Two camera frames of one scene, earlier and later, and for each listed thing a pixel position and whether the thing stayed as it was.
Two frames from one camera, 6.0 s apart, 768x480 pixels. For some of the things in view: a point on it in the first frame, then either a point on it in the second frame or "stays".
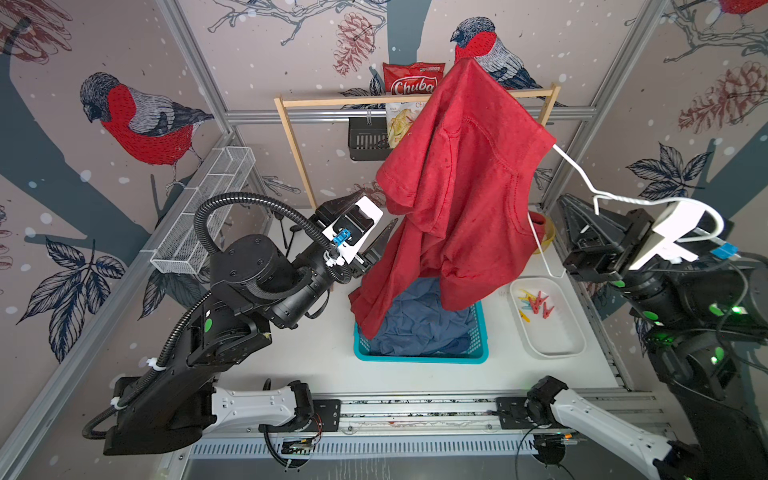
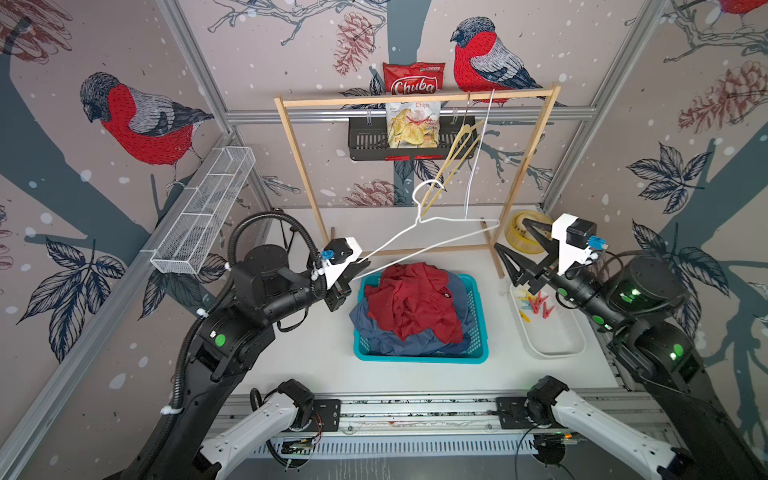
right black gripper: [604, 252] -> [548, 273]
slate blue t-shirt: [417, 324] stays
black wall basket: [368, 138] stays
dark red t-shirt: [458, 176] -> [414, 297]
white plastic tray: [548, 318] stays
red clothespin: [546, 312] stays
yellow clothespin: [528, 296] stays
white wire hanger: [599, 194] -> [421, 218]
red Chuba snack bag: [412, 78] stays
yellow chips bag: [400, 116] stays
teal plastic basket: [477, 353] stays
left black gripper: [358, 263] -> [336, 293]
